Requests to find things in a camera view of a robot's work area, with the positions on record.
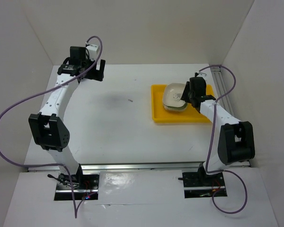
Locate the aluminium side rail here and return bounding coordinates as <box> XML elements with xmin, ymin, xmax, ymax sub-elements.
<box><xmin>209</xmin><ymin>64</ymin><xmax>251</xmax><ymax>168</ymax></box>

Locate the aluminium table edge rail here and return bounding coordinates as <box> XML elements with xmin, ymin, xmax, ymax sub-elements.
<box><xmin>27</xmin><ymin>161</ymin><xmax>228</xmax><ymax>172</ymax></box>

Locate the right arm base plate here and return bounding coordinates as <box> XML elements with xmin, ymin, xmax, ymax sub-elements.
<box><xmin>178</xmin><ymin>172</ymin><xmax>227</xmax><ymax>199</ymax></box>

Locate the cream panda plate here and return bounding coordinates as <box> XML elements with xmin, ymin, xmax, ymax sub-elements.
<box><xmin>162</xmin><ymin>83</ymin><xmax>186</xmax><ymax>108</ymax></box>

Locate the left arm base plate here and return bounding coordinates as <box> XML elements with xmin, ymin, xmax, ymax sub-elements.
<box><xmin>47</xmin><ymin>173</ymin><xmax>100</xmax><ymax>201</ymax></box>

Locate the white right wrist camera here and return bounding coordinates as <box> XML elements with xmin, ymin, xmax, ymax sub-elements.
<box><xmin>195</xmin><ymin>71</ymin><xmax>207</xmax><ymax>77</ymax></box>

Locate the green panda plate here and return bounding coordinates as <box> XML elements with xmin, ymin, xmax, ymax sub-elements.
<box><xmin>163</xmin><ymin>104</ymin><xmax>187</xmax><ymax>112</ymax></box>

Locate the yellow plastic bin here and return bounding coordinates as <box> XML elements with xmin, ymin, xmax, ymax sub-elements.
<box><xmin>151</xmin><ymin>84</ymin><xmax>210</xmax><ymax>124</ymax></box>

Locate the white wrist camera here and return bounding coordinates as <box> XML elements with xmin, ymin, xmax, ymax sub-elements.
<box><xmin>86</xmin><ymin>43</ymin><xmax>100</xmax><ymax>61</ymax></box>
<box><xmin>195</xmin><ymin>71</ymin><xmax>207</xmax><ymax>77</ymax></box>

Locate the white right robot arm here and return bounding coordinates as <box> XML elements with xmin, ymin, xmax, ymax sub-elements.
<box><xmin>181</xmin><ymin>77</ymin><xmax>255</xmax><ymax>185</ymax></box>

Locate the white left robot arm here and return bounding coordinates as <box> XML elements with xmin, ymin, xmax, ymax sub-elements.
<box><xmin>28</xmin><ymin>44</ymin><xmax>106</xmax><ymax>189</ymax></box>

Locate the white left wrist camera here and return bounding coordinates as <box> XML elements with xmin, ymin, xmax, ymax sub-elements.
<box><xmin>86</xmin><ymin>43</ymin><xmax>100</xmax><ymax>61</ymax></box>

